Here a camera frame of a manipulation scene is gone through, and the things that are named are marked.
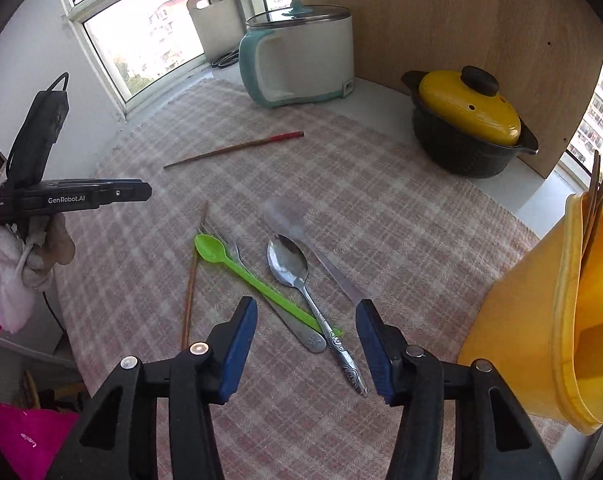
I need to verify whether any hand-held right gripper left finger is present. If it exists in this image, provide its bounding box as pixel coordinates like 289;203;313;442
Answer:
46;296;258;480

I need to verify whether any white electric pot teal handle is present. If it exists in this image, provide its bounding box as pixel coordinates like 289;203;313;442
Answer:
239;0;356;109

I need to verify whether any green plastic spoon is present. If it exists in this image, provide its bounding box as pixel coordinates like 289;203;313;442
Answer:
194;233;343;338

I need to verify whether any black cable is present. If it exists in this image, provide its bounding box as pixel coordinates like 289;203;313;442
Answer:
42;287;70;333

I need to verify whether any grey plastic cutting board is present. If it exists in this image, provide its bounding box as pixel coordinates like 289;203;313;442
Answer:
186;0;247;66

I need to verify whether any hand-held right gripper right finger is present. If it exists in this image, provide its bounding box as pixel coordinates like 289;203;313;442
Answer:
355;299;562;480

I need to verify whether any pink bag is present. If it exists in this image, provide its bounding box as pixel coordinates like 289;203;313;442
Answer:
0;394;82;480

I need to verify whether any yellow pot lid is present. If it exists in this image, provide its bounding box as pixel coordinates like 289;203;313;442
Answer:
419;66;522;147

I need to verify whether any pink checkered cloth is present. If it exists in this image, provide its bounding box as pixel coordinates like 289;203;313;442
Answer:
56;77;569;480

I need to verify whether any white window frame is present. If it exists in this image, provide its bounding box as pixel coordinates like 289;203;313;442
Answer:
52;0;603;216

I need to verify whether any metal spoon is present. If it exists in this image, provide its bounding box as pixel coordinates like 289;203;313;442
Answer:
266;233;369;397

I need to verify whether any yellow plastic container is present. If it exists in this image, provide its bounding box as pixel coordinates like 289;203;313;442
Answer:
456;192;603;436

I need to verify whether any clear plastic spoon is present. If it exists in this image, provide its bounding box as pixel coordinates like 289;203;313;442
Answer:
262;196;372;308

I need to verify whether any metal fork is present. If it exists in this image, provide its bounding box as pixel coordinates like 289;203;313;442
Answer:
199;217;328;354

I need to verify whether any black casserole pot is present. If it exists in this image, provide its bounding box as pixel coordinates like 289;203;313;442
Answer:
400;70;539;178

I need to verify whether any person's left forearm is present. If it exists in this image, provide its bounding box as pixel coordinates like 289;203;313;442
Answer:
0;260;38;334

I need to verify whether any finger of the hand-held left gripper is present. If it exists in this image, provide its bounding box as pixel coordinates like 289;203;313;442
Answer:
89;178;153;207

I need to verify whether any person's left hand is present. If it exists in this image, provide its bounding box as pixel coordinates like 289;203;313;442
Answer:
0;212;76;291

